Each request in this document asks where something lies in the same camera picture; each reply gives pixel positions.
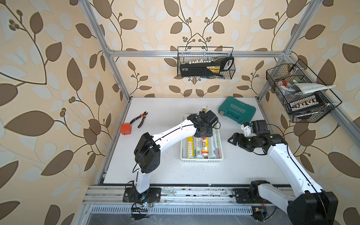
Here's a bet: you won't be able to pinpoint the white text wrap roll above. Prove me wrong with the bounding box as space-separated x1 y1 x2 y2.
209 137 217 159

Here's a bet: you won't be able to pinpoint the red black pliers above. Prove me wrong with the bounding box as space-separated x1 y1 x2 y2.
130 112 148 128

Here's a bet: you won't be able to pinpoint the white plastic perforated basket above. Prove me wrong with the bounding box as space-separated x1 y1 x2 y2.
180 122 224 162

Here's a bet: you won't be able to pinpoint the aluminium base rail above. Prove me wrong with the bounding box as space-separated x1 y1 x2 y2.
82 185 317 206

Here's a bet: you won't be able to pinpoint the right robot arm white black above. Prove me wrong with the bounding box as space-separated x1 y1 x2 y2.
228 133 338 225

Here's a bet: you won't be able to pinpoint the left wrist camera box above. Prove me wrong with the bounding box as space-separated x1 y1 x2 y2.
203 110 218 127

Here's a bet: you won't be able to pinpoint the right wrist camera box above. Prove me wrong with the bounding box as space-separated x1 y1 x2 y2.
241 120 271 137

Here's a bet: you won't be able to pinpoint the green plastic tool case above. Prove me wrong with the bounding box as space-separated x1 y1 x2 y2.
218 97 256 124

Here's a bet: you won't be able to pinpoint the back wall wire basket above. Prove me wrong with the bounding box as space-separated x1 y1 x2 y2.
177 46 236 80

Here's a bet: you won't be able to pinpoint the wall wire basket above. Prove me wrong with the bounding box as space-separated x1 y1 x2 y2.
266 59 342 123
177 46 236 80

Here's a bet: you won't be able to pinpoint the white paper in right basket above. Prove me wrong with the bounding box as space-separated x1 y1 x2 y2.
290 83 336 94

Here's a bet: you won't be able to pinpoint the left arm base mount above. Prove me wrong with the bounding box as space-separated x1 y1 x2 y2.
122 187 161 203

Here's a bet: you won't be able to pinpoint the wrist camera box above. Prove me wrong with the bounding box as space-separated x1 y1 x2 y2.
241 120 271 137
203 110 218 127

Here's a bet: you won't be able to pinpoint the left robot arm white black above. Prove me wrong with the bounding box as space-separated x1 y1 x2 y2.
134 110 219 194

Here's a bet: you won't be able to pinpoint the socket set in right basket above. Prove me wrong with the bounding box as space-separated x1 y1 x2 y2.
286 94 326 114

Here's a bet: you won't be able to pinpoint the white green wrap roll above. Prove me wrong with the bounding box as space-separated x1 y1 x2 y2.
213 128 221 158

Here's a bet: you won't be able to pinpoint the orange red cube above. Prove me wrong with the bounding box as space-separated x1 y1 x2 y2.
120 123 132 136

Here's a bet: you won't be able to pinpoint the black yellow tool in basket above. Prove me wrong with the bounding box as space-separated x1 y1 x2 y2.
178 56 236 79

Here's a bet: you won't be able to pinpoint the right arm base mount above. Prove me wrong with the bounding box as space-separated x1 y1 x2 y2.
232 188 271 204

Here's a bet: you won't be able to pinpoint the right wall wire basket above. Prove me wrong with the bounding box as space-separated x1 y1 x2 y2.
266 59 342 123

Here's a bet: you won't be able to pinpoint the yellow red-end wrap roll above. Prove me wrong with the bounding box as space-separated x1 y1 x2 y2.
200 106 210 158

